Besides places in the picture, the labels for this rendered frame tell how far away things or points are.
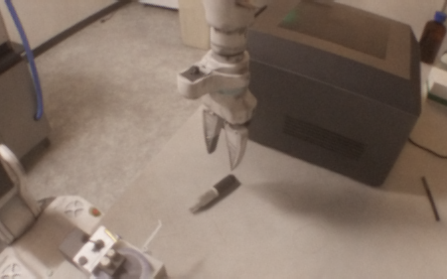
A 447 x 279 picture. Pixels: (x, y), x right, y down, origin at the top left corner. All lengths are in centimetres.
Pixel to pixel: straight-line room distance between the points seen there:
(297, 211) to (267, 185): 10
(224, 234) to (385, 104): 43
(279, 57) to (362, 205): 40
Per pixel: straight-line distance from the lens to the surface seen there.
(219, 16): 48
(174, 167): 83
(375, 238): 80
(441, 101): 131
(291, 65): 73
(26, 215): 163
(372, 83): 72
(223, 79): 52
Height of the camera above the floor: 153
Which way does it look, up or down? 44 degrees down
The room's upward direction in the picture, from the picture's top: 3 degrees clockwise
